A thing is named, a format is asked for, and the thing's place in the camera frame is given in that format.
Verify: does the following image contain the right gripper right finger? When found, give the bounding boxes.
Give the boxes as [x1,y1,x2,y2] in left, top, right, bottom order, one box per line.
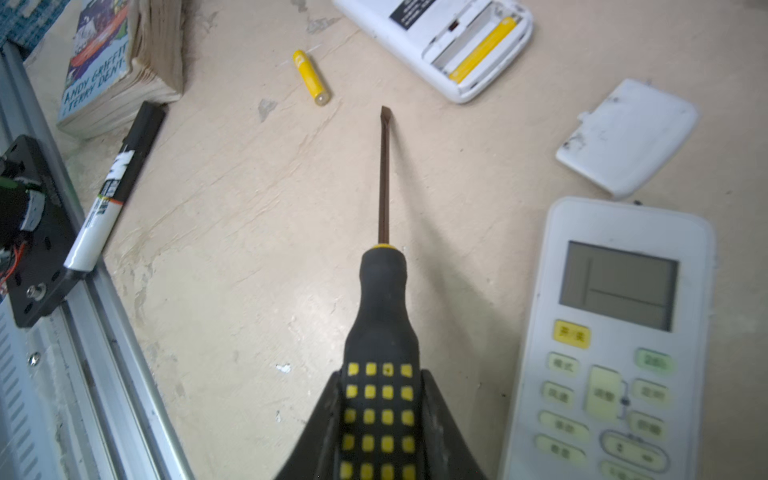
[421,370,487,480]

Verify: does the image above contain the white remote with green buttons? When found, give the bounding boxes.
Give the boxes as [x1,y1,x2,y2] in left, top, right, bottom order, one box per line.
[498,197,716,479]

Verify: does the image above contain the black yellow handled screwdriver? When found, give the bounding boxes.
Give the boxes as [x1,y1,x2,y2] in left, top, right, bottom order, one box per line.
[334,107,422,479]

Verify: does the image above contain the white remote with red buttons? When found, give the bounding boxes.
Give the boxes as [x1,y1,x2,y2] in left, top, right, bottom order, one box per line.
[334,0,534,104]

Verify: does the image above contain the white battery cover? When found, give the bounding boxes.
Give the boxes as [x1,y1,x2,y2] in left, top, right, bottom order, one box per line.
[555,79,699,200]

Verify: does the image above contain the colourful paperback book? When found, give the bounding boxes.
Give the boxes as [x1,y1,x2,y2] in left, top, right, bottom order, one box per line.
[57,0,184,140]

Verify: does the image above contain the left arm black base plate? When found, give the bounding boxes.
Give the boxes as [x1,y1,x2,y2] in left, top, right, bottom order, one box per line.
[1,135,77,329]

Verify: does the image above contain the black marker pen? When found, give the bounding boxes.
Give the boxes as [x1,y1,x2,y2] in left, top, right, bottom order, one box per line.
[63,101,166,274]

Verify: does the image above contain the yellow battery one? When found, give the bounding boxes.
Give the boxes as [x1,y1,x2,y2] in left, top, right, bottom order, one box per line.
[292,50,330,106]

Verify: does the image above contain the yellow battery two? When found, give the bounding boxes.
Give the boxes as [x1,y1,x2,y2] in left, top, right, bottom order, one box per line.
[449,16,518,84]

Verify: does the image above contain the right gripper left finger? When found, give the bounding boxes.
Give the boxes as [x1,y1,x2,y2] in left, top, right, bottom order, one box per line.
[275,372,342,480]

